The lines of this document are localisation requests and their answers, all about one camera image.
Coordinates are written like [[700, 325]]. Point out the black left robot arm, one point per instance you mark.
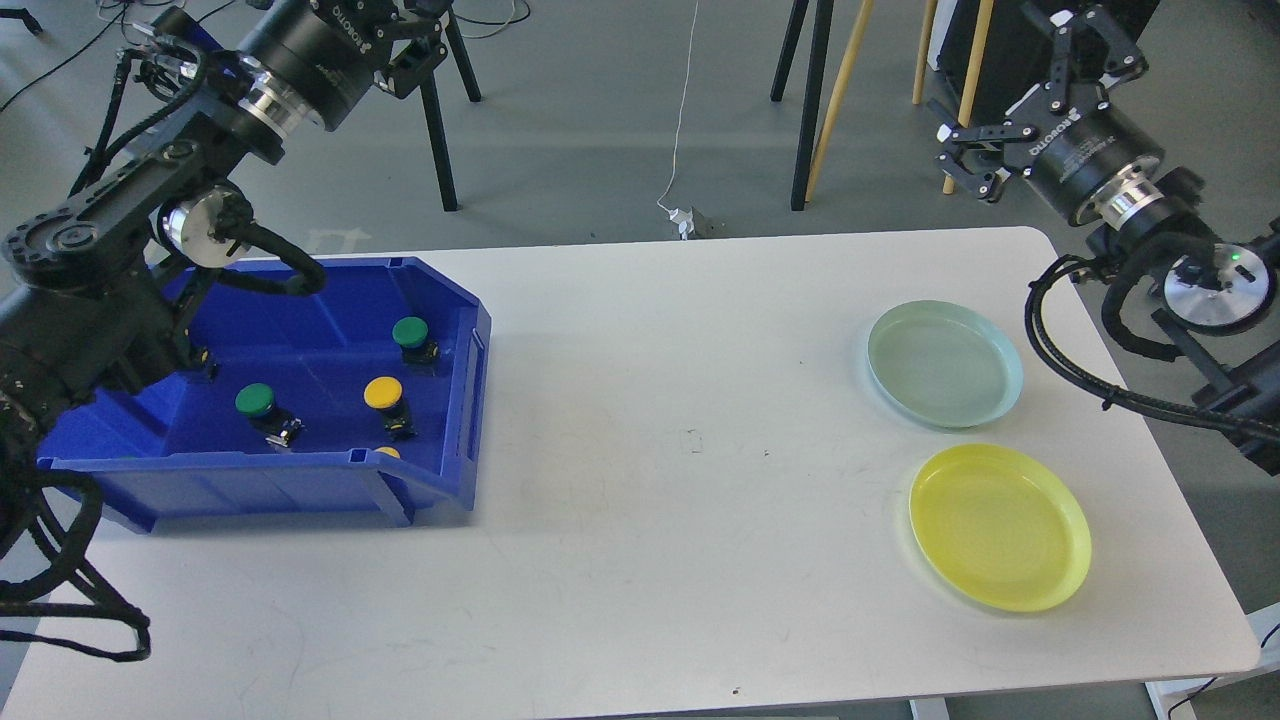
[[110, 279]]

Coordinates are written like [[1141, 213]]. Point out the black tripod stand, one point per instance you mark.
[[806, 151], [440, 110]]

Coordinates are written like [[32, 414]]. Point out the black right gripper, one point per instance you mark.
[[1088, 161]]

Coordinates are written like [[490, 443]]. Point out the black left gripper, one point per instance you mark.
[[332, 52]]

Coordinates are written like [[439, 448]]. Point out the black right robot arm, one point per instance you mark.
[[1170, 280]]

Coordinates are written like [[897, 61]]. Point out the light green plate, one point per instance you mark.
[[944, 365]]

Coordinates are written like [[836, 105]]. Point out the yellow plate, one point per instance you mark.
[[1000, 528]]

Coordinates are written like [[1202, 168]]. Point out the wooden easel legs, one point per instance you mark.
[[978, 40]]

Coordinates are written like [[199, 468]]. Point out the black cabinet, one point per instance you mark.
[[1016, 54]]

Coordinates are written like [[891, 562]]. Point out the green push button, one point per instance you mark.
[[416, 347], [257, 403]]

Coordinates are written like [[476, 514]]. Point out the blue plastic bin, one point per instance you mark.
[[181, 450]]

